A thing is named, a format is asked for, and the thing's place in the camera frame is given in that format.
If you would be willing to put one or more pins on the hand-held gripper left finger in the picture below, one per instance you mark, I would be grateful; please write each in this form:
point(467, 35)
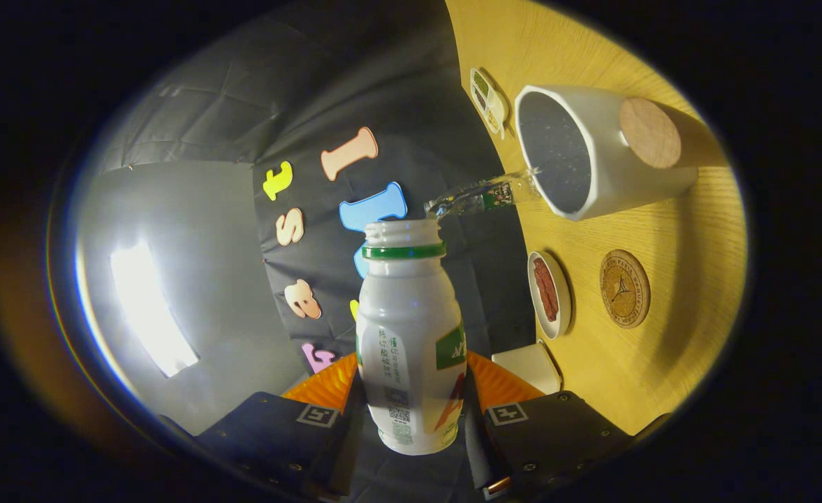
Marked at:
point(337, 454)

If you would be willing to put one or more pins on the white juice bottle green collar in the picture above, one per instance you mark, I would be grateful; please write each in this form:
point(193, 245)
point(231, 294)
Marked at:
point(410, 314)

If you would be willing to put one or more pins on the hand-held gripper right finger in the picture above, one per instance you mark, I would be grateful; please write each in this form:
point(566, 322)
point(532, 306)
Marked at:
point(480, 447)

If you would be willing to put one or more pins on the white divided bean tray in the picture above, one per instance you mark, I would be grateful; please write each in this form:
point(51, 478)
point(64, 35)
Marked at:
point(496, 105)

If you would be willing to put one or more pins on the clear plastic water bottle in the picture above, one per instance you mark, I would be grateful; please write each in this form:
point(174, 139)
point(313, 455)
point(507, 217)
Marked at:
point(484, 195)

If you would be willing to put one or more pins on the wooden table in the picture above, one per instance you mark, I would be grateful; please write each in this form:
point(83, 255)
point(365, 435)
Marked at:
point(676, 230)

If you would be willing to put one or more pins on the white round plate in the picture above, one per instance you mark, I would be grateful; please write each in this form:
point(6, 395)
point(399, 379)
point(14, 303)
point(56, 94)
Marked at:
point(563, 297)

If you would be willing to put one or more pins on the black backdrop cloth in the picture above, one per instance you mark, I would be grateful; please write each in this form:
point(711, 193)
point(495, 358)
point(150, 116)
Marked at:
point(278, 84)

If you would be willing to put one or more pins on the red meat slice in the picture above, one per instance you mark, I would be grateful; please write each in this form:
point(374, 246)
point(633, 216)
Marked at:
point(539, 279)
point(552, 300)

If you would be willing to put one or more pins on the white toaster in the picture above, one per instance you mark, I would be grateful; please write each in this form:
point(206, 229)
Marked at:
point(529, 367)

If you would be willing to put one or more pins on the round cork coaster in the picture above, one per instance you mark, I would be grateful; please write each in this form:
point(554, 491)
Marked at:
point(625, 289)

